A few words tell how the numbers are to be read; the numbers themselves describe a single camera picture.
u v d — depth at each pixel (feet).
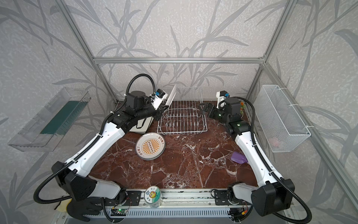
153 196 2.19
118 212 2.34
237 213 2.53
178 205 2.41
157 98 1.96
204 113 2.15
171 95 2.40
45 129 2.11
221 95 2.17
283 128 2.02
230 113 1.80
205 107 2.11
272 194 1.23
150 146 3.00
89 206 2.29
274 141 2.38
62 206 2.31
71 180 1.24
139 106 1.81
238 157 2.87
